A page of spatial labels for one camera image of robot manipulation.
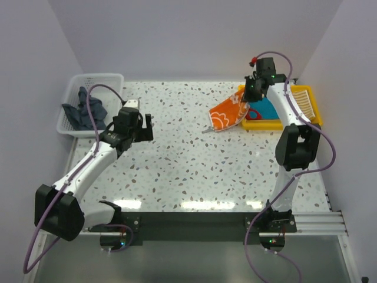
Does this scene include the orange white patterned cloth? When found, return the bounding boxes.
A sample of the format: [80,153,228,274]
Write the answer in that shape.
[202,90,250,133]

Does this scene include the red patterned towel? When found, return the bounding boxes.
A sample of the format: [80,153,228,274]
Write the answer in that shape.
[246,97,279,120]

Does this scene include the yellow striped Doraemon towel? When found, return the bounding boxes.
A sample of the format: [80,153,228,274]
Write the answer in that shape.
[292,90,315,121]

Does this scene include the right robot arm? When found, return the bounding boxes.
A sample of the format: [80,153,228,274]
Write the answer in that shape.
[242,55,320,232]

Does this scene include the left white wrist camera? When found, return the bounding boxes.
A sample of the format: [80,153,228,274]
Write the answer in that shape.
[123,98,140,110]

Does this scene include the white plastic laundry basket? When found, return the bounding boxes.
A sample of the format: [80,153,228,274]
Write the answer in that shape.
[57,73,124,139]

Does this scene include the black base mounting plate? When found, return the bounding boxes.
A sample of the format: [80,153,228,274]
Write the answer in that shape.
[113,211,297,245]

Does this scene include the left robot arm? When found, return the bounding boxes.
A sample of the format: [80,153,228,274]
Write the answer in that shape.
[34,107,154,241]

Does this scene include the dark grey towel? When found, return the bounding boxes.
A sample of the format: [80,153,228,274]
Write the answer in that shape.
[62,87,107,131]

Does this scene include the yellow plastic tray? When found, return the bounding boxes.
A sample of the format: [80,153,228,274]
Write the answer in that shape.
[240,85,323,131]

